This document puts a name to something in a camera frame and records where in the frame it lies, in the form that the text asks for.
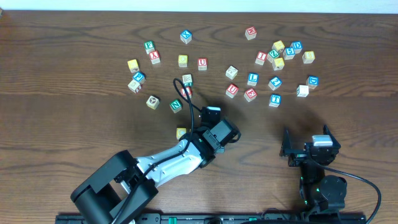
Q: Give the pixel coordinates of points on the white face picture block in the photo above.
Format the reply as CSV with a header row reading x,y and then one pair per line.
x,y
153,102

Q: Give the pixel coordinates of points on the white picture block middle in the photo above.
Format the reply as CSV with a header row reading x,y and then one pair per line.
x,y
231,72

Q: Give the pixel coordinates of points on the white green picture block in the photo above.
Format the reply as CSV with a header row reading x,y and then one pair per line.
x,y
187,80

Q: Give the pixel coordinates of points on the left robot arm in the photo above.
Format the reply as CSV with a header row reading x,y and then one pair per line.
x,y
123,186

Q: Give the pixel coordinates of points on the yellow block upper middle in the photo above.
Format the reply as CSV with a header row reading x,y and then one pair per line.
x,y
183,60

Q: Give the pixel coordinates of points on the red A block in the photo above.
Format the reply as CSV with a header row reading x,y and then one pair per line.
x,y
186,92

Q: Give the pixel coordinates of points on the red u block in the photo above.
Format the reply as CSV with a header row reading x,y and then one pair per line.
x,y
232,90
202,64

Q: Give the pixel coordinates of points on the blue d block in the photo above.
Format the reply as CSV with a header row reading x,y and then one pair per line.
x,y
312,82
297,46

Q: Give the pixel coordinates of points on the blue 2 block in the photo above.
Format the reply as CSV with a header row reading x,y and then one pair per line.
x,y
274,83

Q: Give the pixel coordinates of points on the yellow C block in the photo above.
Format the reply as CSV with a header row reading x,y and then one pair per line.
x,y
180,132

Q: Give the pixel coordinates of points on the blue T block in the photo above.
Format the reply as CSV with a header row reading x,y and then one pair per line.
x,y
275,100

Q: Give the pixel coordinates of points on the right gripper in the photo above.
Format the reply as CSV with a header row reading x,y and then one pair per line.
x,y
298,158

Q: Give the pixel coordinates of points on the yellow 8 block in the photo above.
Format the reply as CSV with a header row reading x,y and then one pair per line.
x,y
308,57

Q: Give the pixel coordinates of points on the yellow block below Z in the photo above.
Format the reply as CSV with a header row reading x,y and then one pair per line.
x,y
278,64

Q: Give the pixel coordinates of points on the blue X block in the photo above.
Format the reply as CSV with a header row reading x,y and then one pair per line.
x,y
186,36

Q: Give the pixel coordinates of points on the green N block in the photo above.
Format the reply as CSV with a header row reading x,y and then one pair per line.
x,y
176,106

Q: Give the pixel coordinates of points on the blue D block upper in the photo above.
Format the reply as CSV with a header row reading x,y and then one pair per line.
x,y
297,46

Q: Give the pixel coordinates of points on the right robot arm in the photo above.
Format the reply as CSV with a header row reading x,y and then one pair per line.
x,y
323,194

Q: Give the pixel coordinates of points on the blue P block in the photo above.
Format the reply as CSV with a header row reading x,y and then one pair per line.
x,y
139,77

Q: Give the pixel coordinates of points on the yellow block far left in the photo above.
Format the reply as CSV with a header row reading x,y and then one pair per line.
x,y
133,66

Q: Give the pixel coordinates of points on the red block top right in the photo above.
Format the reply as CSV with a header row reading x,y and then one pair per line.
x,y
250,33

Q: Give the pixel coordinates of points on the white block right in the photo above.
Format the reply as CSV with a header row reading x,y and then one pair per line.
x,y
302,90

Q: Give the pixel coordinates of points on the white red block left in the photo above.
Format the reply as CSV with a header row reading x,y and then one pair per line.
x,y
134,86

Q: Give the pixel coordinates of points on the red I block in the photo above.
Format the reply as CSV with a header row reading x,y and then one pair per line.
x,y
261,58

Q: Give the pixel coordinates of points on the blue L block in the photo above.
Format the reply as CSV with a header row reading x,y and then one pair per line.
x,y
253,79

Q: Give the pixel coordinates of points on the yellow block upper right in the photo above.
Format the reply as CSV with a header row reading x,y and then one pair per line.
x,y
278,46

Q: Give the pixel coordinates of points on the red Y block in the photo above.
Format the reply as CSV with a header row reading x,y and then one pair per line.
x,y
154,57

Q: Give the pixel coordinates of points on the blue 5 block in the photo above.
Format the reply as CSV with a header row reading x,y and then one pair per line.
x,y
288,53

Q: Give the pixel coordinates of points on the blue D block right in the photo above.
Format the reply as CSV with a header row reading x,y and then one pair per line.
x,y
312,82

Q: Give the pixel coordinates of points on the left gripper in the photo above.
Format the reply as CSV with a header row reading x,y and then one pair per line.
x,y
210,115

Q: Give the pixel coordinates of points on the red E block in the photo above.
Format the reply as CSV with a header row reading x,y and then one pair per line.
x,y
250,94

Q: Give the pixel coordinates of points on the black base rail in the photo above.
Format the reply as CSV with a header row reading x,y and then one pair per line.
x,y
272,217

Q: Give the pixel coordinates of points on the green F block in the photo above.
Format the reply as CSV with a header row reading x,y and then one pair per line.
x,y
149,46

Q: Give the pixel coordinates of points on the red U block upper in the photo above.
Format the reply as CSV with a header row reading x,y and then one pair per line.
x,y
202,64

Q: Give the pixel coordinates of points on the green Z block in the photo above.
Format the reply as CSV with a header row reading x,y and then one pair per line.
x,y
272,55

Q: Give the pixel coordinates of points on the red U block lower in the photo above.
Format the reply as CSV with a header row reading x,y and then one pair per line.
x,y
232,90

